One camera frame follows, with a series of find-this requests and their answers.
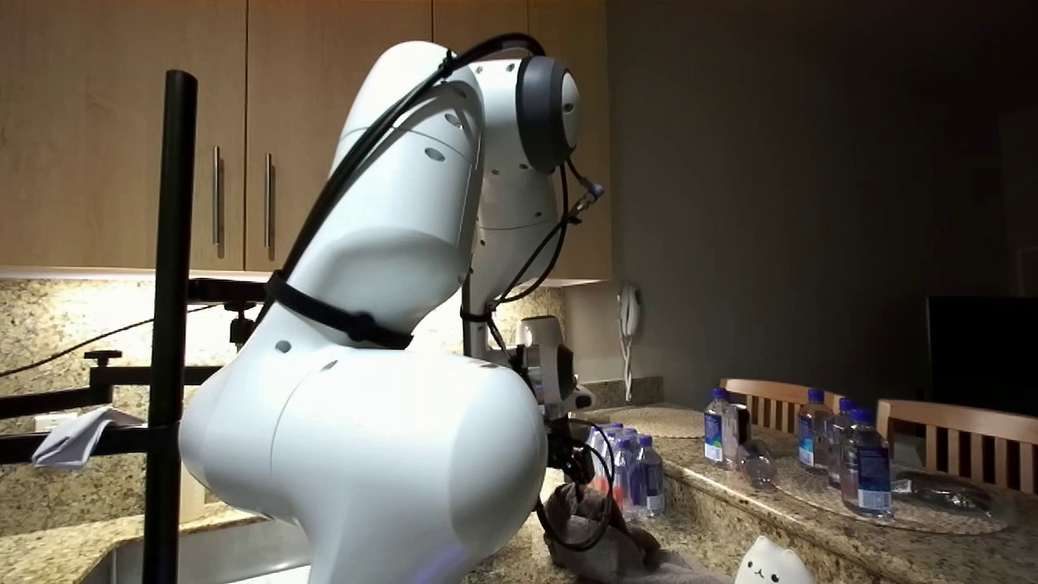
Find wrapped water bottle pack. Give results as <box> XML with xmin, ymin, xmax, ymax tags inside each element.
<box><xmin>580</xmin><ymin>418</ymin><xmax>671</xmax><ymax>520</ymax></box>

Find light wooden chair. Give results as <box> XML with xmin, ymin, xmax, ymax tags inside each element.
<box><xmin>720</xmin><ymin>376</ymin><xmax>842</xmax><ymax>438</ymax></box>
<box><xmin>871</xmin><ymin>394</ymin><xmax>1038</xmax><ymax>498</ymax></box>

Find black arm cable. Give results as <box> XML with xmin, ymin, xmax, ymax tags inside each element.
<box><xmin>263</xmin><ymin>29</ymin><xmax>627</xmax><ymax>559</ymax></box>

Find steel kitchen sink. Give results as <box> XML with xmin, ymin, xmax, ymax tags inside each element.
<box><xmin>78</xmin><ymin>514</ymin><xmax>316</xmax><ymax>584</ymax></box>

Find black arm strap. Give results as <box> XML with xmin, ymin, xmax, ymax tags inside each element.
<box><xmin>263</xmin><ymin>270</ymin><xmax>415</xmax><ymax>352</ymax></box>

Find black camera stand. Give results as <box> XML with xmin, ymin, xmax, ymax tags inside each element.
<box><xmin>0</xmin><ymin>67</ymin><xmax>273</xmax><ymax>584</ymax></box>

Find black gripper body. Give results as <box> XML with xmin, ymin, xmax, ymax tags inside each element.
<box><xmin>540</xmin><ymin>415</ymin><xmax>595</xmax><ymax>486</ymax></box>

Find white cat figurine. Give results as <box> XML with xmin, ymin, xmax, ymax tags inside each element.
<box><xmin>734</xmin><ymin>531</ymin><xmax>816</xmax><ymax>584</ymax></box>

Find black television screen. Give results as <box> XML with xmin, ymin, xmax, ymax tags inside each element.
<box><xmin>923</xmin><ymin>291</ymin><xmax>1038</xmax><ymax>421</ymax></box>

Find thin black wall cable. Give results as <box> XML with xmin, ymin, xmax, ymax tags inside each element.
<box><xmin>0</xmin><ymin>301</ymin><xmax>225</xmax><ymax>382</ymax></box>

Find blue label water bottle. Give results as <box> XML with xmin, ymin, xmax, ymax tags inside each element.
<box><xmin>822</xmin><ymin>394</ymin><xmax>856</xmax><ymax>486</ymax></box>
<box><xmin>839</xmin><ymin>404</ymin><xmax>895</xmax><ymax>520</ymax></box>
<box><xmin>700</xmin><ymin>385</ymin><xmax>738</xmax><ymax>466</ymax></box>
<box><xmin>793</xmin><ymin>385</ymin><xmax>831</xmax><ymax>472</ymax></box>

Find grey towel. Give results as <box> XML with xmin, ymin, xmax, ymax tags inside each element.
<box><xmin>536</xmin><ymin>481</ymin><xmax>669</xmax><ymax>584</ymax></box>

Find wooden wall cabinets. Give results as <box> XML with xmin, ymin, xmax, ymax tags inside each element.
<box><xmin>0</xmin><ymin>0</ymin><xmax>614</xmax><ymax>285</ymax></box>

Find white crumpled paper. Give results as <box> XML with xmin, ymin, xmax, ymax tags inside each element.
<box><xmin>28</xmin><ymin>402</ymin><xmax>147</xmax><ymax>471</ymax></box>

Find clear plastic wrapper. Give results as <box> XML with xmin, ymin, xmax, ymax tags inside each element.
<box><xmin>893</xmin><ymin>471</ymin><xmax>999</xmax><ymax>514</ymax></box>

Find round table placemat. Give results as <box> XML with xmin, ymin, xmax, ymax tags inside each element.
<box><xmin>755</xmin><ymin>457</ymin><xmax>1021</xmax><ymax>539</ymax></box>

